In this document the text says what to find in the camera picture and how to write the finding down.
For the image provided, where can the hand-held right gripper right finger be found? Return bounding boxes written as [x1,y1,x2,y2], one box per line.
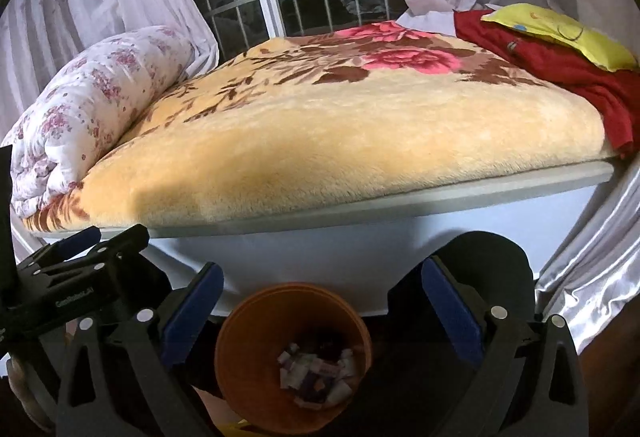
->
[420,257,591,437]

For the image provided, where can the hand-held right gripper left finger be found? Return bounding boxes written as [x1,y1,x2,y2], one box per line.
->
[56,262,226,437]

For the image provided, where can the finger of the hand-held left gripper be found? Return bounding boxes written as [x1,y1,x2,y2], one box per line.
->
[19,225,104,276]
[82,223,151,273]

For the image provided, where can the orange plastic bin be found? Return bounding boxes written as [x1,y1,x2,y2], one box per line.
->
[215,283,374,423]

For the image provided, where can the paper scraps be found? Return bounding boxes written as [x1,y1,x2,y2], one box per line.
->
[277,341,357,411]

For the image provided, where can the person's left hand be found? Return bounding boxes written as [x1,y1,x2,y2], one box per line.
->
[6,356,59,436]

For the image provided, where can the rolled pink floral quilt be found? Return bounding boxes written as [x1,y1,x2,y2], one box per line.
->
[0,24,197,221]

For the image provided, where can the yellow floral plush blanket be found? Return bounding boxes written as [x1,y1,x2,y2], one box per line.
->
[22,21,617,234]

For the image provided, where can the red cloth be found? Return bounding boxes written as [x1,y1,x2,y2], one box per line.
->
[454,8,640,160]

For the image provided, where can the yellow pillow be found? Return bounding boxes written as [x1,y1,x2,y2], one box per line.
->
[481,3,640,72]

